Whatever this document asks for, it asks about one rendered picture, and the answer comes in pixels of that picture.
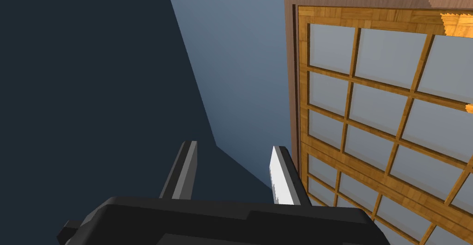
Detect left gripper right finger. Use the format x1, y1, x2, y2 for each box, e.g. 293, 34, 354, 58
269, 145, 312, 207

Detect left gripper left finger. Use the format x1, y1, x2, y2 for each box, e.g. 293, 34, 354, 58
159, 140, 198, 201

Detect wooden glass-paned door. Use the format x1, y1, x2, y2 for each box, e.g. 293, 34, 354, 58
294, 4, 473, 245

